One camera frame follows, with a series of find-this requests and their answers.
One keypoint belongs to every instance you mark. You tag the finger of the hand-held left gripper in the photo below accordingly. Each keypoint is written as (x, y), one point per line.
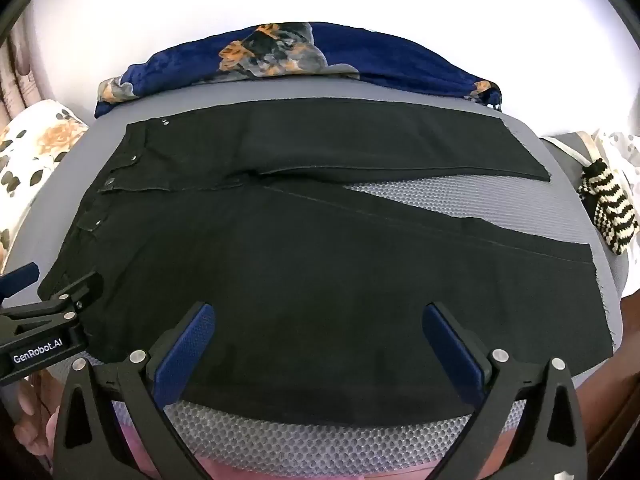
(65, 305)
(20, 282)

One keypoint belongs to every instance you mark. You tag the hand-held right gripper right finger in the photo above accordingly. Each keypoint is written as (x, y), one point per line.
(450, 350)

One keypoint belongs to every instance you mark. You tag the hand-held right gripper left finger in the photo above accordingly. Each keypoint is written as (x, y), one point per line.
(187, 350)

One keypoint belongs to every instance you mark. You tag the black pants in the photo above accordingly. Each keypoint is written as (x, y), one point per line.
(300, 260)

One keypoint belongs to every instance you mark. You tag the person's left hand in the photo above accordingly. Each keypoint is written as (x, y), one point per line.
(30, 410)

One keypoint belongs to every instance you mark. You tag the white floral pillow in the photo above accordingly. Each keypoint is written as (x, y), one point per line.
(35, 150)

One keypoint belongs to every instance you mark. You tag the grey mesh mattress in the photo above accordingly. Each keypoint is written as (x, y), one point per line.
(440, 200)

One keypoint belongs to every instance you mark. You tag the person's pink clothing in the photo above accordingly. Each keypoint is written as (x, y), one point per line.
(300, 467)

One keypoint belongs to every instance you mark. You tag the dark brown board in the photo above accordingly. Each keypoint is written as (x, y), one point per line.
(625, 360)

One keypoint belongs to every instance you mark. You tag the beige curtain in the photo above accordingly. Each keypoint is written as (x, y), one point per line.
(15, 75)

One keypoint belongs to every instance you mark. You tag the black white striped knitted bag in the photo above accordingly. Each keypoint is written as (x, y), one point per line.
(612, 205)

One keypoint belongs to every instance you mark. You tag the white patterned cloth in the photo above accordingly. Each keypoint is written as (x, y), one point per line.
(625, 150)

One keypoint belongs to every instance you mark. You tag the blue floral blanket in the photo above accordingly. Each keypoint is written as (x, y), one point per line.
(400, 60)

